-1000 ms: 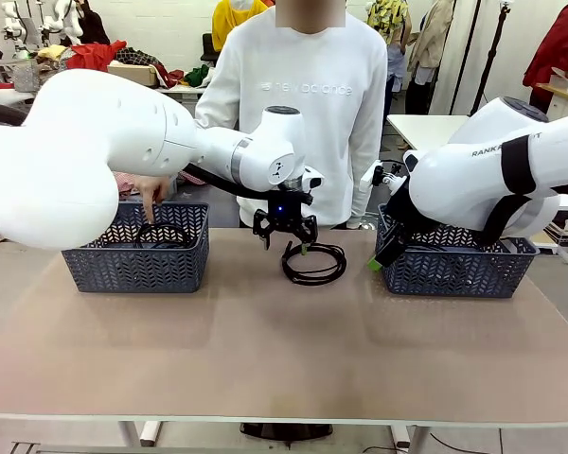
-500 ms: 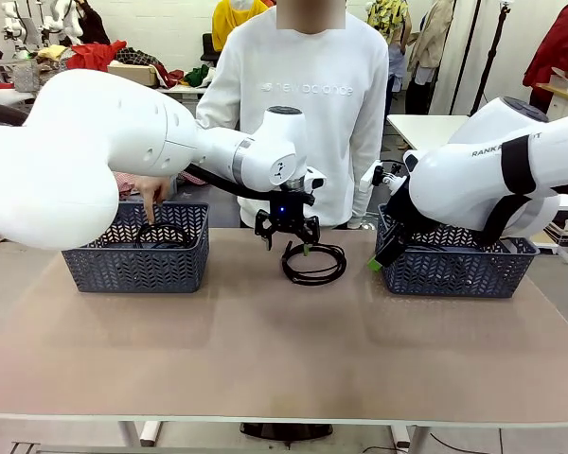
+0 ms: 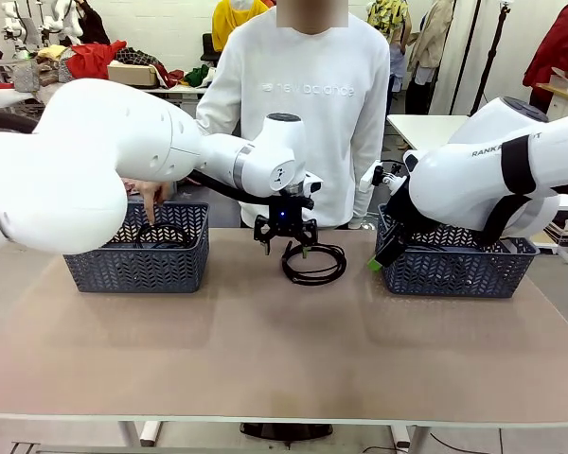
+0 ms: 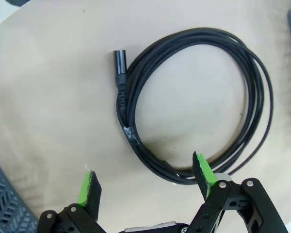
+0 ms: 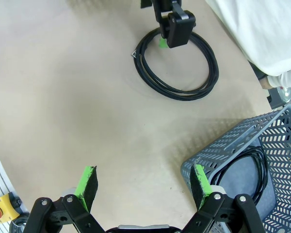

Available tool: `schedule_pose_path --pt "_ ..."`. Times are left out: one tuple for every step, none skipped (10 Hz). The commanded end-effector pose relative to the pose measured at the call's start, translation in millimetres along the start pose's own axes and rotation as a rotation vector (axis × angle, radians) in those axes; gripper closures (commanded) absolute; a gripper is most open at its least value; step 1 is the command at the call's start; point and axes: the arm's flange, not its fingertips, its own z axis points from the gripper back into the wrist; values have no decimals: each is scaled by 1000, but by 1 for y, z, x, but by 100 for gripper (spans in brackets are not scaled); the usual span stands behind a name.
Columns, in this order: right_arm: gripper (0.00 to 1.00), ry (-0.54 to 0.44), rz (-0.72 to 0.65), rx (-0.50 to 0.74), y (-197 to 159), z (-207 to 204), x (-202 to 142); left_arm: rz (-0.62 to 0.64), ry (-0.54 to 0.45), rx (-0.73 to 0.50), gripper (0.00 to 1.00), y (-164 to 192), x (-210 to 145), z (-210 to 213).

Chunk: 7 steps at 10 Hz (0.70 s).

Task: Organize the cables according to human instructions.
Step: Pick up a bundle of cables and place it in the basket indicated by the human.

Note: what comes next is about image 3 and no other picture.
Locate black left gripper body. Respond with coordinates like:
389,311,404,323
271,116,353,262
263,196,314,234

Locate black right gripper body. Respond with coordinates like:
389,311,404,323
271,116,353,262
384,179,427,236

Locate black power cable Schuko plug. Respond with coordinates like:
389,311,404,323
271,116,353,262
281,240,347,286

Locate thin black cable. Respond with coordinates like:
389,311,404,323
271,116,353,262
135,222,190,251

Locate person's left forearm white sleeve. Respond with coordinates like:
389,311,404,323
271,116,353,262
351,136,390,229

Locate person's right hand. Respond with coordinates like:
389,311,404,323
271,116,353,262
134,182,172,226

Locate blue-grey plastic basket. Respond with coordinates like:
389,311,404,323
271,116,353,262
62,201,211,295
374,202,541,302

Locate person torso white sweatshirt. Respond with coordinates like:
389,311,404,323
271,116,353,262
196,0,392,231

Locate light blue shirt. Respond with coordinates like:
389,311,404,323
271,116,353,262
386,44,404,94

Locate cluttered white table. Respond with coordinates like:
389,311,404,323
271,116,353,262
158,84,207,103

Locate green cloth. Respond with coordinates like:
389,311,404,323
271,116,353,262
184,64,213,89

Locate beige hanging coat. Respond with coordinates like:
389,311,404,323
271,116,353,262
408,0,461,87

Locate black stand pole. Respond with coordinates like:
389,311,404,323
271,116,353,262
468,0,511,113
449,0,483,117

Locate black office chair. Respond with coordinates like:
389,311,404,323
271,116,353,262
200,32,219,62

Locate white table leg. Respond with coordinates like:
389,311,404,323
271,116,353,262
117,418,163,448
390,424,430,454

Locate yellow floral shirt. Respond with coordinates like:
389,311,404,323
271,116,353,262
366,0,413,46

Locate black round base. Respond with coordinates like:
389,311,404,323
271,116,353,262
240,422,335,439

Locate yellow garment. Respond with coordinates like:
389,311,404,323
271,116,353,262
211,0,271,52

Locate closed cardboard box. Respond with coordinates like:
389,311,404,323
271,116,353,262
106,63,161,88

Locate person in red jacket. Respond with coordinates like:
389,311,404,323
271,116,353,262
522,0,568,114

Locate red cloth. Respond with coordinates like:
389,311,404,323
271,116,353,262
68,41,128,80

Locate masked person black clothes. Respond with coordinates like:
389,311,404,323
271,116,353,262
73,0,111,46

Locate grey patterned bag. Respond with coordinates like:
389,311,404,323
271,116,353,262
11,59,42,95

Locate white humanoid robot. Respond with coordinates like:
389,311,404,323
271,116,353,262
2,0,42,48
42,0,84,39

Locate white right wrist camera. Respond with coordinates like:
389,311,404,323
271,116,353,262
359,162,385,193

